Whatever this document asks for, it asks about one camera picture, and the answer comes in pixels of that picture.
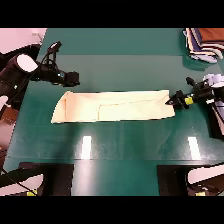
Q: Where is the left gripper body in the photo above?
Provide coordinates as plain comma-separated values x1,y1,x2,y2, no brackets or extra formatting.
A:
64,70,81,88

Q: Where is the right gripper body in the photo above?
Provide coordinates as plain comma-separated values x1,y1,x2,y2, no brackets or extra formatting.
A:
172,89,195,110

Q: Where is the peach shirt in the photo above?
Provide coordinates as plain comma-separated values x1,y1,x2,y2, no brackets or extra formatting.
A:
50,89,177,125

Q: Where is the heap of clothes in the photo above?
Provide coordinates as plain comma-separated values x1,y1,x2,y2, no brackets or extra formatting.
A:
182,28,224,65

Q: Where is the brown garment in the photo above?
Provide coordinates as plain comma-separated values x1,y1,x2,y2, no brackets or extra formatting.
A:
199,28,224,51

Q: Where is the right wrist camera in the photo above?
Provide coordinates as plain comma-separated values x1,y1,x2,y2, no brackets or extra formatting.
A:
185,76,202,92

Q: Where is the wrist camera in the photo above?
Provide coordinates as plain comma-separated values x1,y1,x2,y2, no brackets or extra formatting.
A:
185,76,202,92
41,40,63,69

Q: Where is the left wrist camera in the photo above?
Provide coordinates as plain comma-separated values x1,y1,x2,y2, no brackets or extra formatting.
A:
41,40,63,69

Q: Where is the black cable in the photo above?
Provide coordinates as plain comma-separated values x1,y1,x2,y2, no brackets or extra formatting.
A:
0,167,34,197

